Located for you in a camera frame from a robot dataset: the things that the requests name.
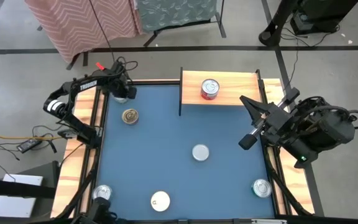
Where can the white paper scrap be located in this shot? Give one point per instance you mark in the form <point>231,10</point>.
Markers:
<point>350,41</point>

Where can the teal label seafood can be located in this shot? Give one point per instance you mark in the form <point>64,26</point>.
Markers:
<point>262,188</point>
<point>102,192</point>

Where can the black bulky object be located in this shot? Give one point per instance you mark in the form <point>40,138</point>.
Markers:
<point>99,210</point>

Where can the wooden shelf black metal frame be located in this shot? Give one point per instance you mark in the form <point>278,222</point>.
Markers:
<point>235,90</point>

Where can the red plastic tag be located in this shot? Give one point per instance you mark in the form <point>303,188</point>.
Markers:
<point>99,66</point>

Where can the green leaf print curtain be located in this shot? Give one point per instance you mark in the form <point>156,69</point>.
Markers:
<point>176,12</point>

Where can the red label seafood can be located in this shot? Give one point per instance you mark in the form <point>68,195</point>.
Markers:
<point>210,85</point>
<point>210,97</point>

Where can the red blue label salmon can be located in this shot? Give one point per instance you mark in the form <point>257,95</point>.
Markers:
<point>130,116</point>
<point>160,201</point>

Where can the pink chevron curtain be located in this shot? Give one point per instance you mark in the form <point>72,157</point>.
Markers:
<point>82,25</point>

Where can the black curtain rack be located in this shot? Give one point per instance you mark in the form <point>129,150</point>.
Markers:
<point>221,25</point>

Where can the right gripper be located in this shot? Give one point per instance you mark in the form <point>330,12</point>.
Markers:
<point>277,124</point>

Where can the black power adapter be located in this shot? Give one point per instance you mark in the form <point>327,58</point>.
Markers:
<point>28,145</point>

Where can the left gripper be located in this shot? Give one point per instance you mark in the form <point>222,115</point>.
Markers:
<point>120,85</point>

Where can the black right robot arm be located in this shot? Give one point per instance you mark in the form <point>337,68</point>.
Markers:
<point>322,127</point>

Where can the dark side cart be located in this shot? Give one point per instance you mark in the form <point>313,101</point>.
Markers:
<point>42,169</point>

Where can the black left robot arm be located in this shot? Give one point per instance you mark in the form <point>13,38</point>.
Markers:
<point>87,84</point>

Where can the white flat box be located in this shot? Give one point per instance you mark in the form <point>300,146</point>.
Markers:
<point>14,196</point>

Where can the black computer case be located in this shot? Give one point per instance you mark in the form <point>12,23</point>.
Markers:
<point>322,12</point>

